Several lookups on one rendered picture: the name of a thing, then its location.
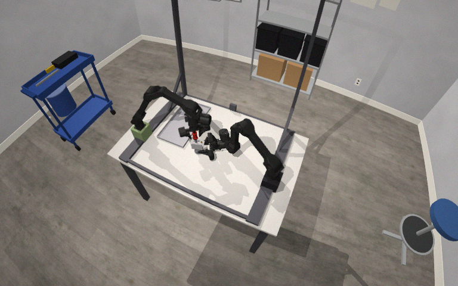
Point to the red screwdriver handle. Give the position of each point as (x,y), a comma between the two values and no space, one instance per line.
(195,136)

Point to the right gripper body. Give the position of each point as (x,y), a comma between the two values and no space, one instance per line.
(193,127)

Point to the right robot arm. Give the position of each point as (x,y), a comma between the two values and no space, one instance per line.
(188,106)

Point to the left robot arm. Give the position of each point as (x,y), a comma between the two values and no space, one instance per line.
(272,163)

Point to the grey metal bracket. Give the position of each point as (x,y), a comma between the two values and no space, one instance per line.
(198,145)

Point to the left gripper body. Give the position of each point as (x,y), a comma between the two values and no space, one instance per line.
(210,151)

